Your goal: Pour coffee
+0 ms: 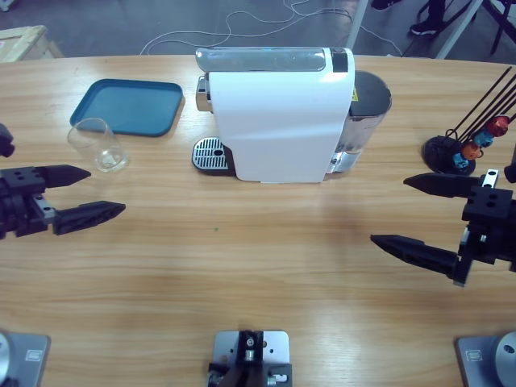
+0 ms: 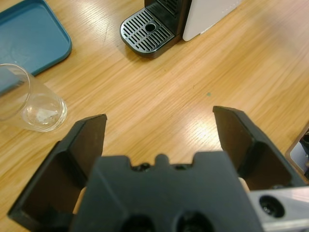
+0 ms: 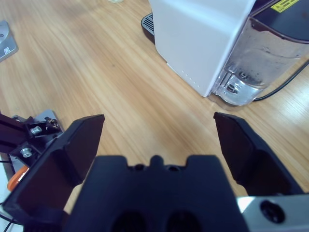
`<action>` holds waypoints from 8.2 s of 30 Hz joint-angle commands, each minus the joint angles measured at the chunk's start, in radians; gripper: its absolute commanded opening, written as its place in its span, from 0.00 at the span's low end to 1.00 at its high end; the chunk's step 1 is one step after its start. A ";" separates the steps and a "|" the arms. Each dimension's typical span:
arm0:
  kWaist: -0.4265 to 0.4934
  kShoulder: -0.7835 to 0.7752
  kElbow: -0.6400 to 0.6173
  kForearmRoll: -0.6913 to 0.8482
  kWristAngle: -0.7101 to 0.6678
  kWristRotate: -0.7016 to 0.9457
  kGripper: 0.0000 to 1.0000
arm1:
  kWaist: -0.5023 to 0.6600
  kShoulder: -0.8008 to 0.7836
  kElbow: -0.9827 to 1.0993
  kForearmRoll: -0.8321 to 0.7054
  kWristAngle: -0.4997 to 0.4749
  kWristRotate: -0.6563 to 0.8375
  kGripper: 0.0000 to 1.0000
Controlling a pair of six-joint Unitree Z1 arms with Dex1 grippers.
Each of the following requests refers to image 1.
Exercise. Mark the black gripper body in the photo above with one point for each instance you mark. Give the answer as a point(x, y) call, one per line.
point(485, 225)
point(20, 201)

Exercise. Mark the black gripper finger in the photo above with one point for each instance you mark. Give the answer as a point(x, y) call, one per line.
point(88, 217)
point(66, 176)
point(419, 253)
point(439, 186)

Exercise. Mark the clear drinking glass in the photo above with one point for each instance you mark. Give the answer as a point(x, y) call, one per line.
point(109, 159)

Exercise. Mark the red coffee capsule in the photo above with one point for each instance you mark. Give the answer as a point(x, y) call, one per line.
point(498, 125)

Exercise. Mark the silver coffee machine lever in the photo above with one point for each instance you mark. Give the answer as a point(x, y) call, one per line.
point(258, 60)

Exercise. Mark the blue coffee capsule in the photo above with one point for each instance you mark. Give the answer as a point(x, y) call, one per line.
point(458, 160)
point(483, 139)

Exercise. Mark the orange coffee capsule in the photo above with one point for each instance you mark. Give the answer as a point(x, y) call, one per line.
point(469, 150)

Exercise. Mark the white capsule coffee machine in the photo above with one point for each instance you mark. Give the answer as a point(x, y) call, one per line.
point(278, 121)

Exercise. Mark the black capsule holder with rods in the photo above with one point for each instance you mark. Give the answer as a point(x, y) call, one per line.
point(435, 151)

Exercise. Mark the blue plastic tray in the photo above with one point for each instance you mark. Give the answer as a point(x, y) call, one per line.
point(133, 105)

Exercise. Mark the clear water tank black lid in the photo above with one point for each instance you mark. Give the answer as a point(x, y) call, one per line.
point(369, 96)

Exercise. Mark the silver drip tray grate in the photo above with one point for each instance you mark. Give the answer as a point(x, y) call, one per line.
point(205, 155)

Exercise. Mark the wooden crate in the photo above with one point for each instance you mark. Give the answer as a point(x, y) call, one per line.
point(24, 44)

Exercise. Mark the black sneaker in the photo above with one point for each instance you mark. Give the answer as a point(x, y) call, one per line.
point(385, 4)
point(423, 28)

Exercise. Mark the dark trouser leg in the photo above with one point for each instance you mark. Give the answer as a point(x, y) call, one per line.
point(437, 10)

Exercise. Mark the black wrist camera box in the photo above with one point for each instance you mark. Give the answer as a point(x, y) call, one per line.
point(5, 139)

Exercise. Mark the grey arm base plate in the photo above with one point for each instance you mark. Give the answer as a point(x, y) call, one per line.
point(483, 359)
point(28, 359)

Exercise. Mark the white metal post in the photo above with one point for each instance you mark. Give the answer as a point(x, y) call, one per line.
point(356, 24)
point(457, 30)

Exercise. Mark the black metal chair frame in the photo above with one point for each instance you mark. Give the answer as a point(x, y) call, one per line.
point(500, 32)

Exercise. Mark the centre metal mount bracket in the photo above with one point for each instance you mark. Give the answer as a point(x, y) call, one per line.
point(250, 350)

